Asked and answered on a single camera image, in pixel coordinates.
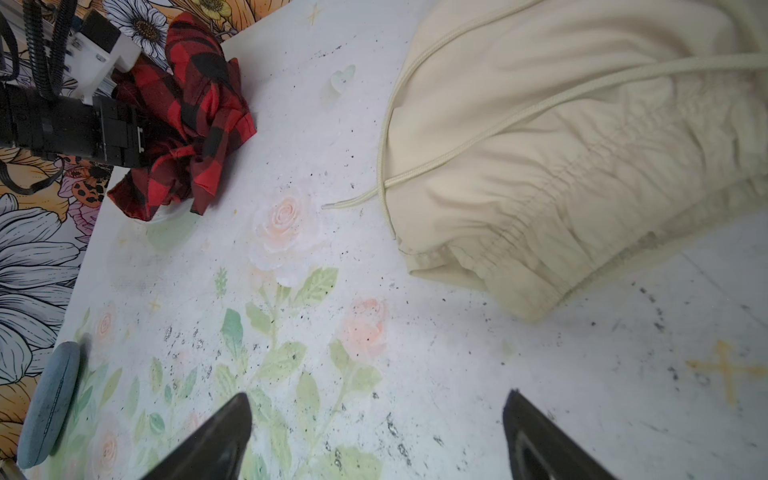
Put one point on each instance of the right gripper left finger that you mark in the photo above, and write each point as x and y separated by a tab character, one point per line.
215	450

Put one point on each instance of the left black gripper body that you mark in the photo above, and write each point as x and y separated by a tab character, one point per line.
107	131

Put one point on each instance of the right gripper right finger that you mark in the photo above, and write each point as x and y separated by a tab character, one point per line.
539	449

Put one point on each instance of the red black plaid cloth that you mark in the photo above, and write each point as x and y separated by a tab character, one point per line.
200	99

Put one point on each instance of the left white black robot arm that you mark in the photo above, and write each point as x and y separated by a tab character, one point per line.
54	77

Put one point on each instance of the grey blue oval pad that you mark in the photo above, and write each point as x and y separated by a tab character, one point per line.
49	406

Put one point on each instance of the cream drawstring cloth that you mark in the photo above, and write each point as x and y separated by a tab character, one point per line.
532	148

